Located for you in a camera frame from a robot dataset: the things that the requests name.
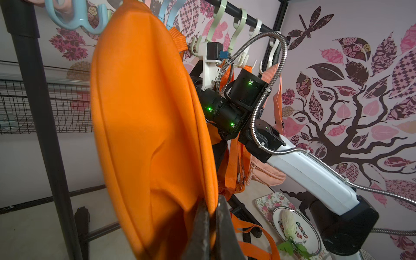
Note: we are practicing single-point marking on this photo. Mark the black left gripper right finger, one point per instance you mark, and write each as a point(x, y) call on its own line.
point(226, 245)

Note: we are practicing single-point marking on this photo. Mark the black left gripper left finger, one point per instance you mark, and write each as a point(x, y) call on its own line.
point(198, 246)

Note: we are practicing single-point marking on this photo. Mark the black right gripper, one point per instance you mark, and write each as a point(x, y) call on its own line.
point(226, 116)

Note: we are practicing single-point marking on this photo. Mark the orange bag bottom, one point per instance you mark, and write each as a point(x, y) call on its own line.
point(151, 134)

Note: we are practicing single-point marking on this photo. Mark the black fanny pack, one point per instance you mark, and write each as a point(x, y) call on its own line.
point(218, 146)

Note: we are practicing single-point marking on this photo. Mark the light orange fanny pack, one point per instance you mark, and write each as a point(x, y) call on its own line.
point(235, 168)

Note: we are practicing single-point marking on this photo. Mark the pink fanny pack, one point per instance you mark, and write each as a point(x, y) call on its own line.
point(262, 172)

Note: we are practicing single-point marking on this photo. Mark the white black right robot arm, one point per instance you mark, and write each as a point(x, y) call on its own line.
point(343, 219)

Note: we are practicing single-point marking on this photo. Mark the green hook middle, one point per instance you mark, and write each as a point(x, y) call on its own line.
point(196, 41)

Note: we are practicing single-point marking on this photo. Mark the green hook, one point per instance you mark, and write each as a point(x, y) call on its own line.
point(238, 26)
point(196, 41)

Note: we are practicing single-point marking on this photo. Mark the white hook right end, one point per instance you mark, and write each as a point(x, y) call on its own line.
point(275, 46)

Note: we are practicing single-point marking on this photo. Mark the green hook right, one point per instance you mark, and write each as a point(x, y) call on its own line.
point(238, 26)

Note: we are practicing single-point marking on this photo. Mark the blue hook left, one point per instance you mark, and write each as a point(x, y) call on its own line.
point(80, 17)

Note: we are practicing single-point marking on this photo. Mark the floral placemat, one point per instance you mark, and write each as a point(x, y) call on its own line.
point(272, 207)

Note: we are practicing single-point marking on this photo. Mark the white patterned plate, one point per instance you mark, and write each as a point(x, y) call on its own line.
point(305, 231)

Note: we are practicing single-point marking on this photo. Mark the silver flexible conduit right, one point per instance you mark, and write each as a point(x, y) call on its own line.
point(331, 109)

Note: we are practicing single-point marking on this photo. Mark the dark grey clothes rack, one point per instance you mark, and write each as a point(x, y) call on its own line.
point(21, 23)

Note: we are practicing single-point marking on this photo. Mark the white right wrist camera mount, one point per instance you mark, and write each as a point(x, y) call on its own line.
point(212, 56)

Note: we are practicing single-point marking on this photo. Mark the black wire basket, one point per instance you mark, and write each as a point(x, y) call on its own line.
point(66, 106)

